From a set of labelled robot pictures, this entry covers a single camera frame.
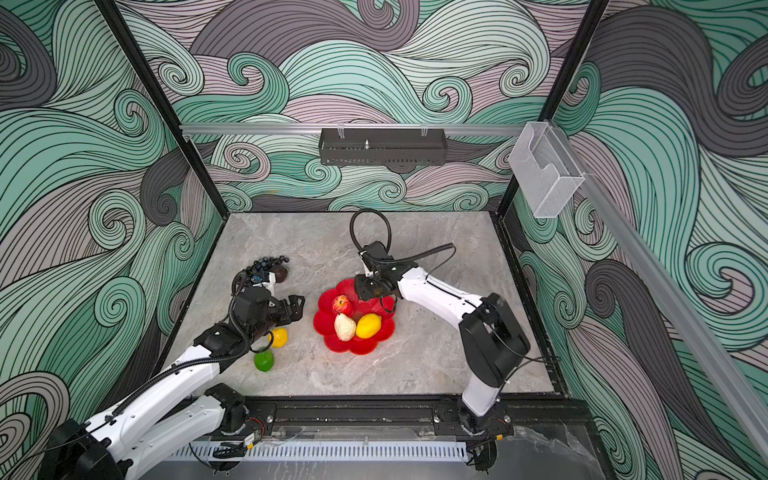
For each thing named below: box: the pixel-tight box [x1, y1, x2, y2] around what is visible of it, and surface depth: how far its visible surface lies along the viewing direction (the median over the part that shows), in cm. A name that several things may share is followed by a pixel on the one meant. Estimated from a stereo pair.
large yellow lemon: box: [356, 313, 382, 339], surface depth 87 cm
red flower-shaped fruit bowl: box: [313, 278, 397, 355], surface depth 88 cm
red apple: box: [332, 294, 351, 314], surface depth 89 cm
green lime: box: [254, 349, 275, 372], surface depth 81 cm
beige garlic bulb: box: [334, 313, 356, 342], surface depth 85 cm
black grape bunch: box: [246, 255, 290, 274], surface depth 103 cm
